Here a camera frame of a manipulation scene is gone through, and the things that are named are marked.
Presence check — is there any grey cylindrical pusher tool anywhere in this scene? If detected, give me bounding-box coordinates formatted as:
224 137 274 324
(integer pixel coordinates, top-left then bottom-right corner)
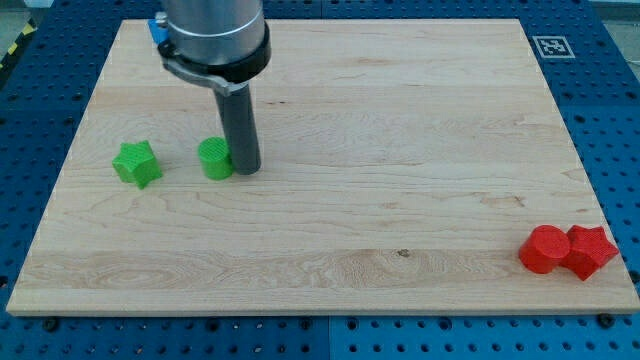
215 85 261 175

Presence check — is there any red cylinder block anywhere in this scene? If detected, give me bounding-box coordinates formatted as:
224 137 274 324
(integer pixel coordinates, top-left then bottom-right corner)
518 224 571 274

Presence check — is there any wooden board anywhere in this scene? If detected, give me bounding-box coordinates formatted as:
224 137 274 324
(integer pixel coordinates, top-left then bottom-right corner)
7 19 639 317

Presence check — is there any black yellow hazard tape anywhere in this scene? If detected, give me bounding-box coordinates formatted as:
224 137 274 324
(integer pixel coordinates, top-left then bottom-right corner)
1 18 38 87

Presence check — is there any red star block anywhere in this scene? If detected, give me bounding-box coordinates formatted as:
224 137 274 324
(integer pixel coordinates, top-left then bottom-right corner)
560 225 619 281

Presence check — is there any white fiducial marker tag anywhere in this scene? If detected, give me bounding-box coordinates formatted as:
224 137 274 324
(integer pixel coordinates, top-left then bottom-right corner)
532 35 575 59

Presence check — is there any green star block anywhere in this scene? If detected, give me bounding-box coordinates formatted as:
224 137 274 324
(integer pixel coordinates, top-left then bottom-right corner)
112 140 163 189

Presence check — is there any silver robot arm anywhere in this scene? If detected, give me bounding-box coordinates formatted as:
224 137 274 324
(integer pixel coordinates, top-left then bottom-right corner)
157 0 271 96

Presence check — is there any blue block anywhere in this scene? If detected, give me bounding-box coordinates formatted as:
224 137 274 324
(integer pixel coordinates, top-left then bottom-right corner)
147 19 168 44

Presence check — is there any green cylinder block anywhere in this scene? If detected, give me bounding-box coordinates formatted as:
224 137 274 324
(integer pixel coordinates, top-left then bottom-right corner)
198 137 234 180

